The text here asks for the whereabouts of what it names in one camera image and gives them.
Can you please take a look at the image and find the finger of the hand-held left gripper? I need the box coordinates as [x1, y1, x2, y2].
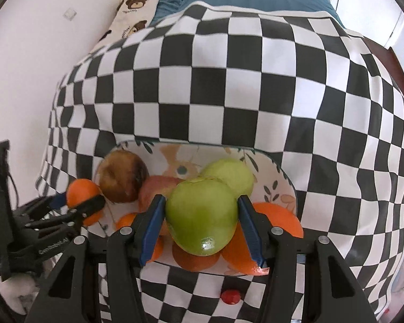
[27, 194, 107, 231]
[15, 192, 68, 223]

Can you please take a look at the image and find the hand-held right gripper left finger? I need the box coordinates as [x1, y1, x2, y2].
[25, 194, 167, 323]

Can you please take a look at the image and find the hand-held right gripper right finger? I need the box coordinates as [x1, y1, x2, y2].
[237, 195, 378, 323]

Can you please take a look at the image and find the small orange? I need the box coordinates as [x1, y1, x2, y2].
[66, 178, 105, 227]

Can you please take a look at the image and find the medium orange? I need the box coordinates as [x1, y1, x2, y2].
[115, 211, 165, 264]

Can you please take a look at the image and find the large orange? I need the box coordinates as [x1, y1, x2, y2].
[172, 202, 304, 275]

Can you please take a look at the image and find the green apple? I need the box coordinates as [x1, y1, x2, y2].
[165, 178, 239, 256]
[199, 159, 256, 197]

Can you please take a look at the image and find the oval leaf-print plate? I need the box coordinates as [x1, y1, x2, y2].
[94, 139, 298, 276]

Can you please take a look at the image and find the red cherry tomato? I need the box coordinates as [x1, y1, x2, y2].
[220, 289, 242, 305]

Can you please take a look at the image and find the black and white checkered cloth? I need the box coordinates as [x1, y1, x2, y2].
[35, 2, 404, 323]

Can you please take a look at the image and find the bear-print pillow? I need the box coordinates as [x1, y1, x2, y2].
[89, 0, 160, 52]

